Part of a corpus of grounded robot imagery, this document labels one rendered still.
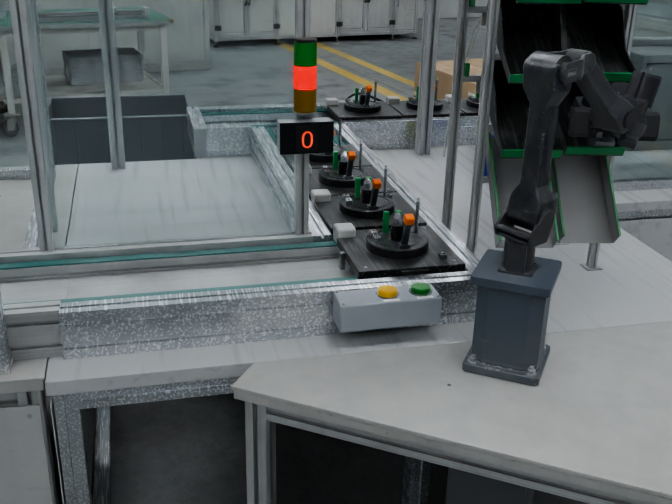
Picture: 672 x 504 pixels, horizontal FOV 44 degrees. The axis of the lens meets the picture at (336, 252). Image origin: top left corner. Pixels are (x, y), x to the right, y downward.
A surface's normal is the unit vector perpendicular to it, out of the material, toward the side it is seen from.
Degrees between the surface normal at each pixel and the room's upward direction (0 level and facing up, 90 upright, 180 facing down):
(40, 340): 90
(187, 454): 0
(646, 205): 90
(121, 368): 0
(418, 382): 0
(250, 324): 90
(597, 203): 45
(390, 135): 90
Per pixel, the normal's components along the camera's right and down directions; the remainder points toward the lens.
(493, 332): -0.38, 0.35
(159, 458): 0.02, -0.92
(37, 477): 0.23, 0.38
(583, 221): 0.06, -0.38
